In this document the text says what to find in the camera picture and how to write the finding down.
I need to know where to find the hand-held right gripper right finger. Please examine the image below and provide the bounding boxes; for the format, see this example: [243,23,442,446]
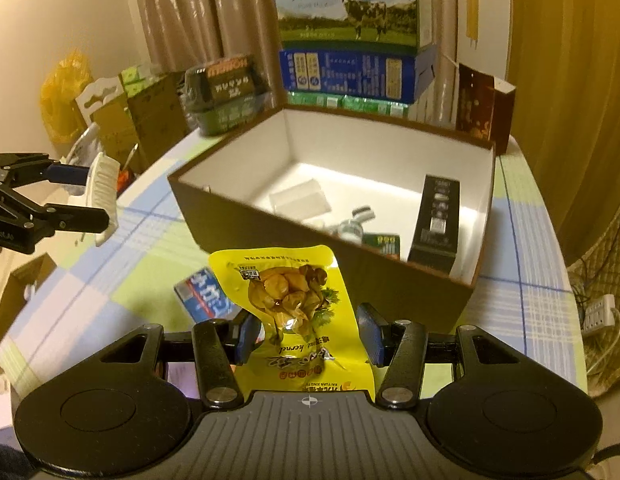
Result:
[356,303,523,408]

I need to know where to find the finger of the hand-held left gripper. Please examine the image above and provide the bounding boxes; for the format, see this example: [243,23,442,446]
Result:
[0,187,110,235]
[0,152,89,188]

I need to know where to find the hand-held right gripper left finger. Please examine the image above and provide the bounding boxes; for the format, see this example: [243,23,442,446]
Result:
[97,310,263,409]

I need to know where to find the brown cardboard box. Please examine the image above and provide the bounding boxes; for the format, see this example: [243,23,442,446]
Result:
[168,104,497,343]

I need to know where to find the blue dental floss pack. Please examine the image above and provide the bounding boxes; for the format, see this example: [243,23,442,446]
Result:
[174,266,241,325]

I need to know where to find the yellow snack packet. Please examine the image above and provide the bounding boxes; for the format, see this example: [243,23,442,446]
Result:
[208,244,375,403]

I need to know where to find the small bottle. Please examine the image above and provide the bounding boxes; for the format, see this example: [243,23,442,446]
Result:
[330,204,401,262]

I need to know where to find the black product box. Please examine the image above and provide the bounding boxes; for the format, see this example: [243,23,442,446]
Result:
[407,175,461,275]

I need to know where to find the translucent plastic case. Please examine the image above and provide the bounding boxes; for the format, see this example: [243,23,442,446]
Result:
[269,180,333,223]

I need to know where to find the checked cloth desktop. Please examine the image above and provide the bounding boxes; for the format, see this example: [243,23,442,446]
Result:
[0,132,588,401]

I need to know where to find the open low cardboard box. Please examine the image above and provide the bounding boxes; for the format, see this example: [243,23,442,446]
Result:
[0,252,58,351]

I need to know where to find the small brown cardboard carton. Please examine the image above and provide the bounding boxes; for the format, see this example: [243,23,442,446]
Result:
[92,95,140,171]

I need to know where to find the yellow plastic bag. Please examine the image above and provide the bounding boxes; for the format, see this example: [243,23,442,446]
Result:
[40,50,95,143]

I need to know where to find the white chair back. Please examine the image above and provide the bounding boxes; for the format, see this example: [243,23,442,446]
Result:
[74,77,128,126]

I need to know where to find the tall brown cardboard carton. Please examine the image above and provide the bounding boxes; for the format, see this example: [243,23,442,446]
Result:
[127,72,191,171]

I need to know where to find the green tissue packs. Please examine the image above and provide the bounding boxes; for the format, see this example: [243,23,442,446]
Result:
[120,62,163,98]

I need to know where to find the dark green noodle bowl pack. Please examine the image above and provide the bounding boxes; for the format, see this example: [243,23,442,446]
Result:
[184,54,271,137]

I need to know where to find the beige curtain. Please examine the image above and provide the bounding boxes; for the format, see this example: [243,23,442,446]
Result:
[130,0,285,106]

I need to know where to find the white power strip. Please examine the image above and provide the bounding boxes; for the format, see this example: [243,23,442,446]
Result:
[580,294,618,336]

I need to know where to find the green carton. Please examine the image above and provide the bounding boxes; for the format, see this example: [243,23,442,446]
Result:
[286,87,425,121]

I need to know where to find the dark brown paper bag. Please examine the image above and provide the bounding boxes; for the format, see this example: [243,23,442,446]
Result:
[455,61,517,156]

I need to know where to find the blue carton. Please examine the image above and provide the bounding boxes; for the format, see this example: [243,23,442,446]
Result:
[279,42,438,106]

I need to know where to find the yellow wooden door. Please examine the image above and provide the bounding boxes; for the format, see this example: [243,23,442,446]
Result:
[507,0,620,268]

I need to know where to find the cow print milk carton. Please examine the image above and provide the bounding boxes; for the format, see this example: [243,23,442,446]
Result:
[270,0,435,56]

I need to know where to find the yellow wall hanging strip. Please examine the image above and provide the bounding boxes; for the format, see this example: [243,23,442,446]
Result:
[465,0,480,43]

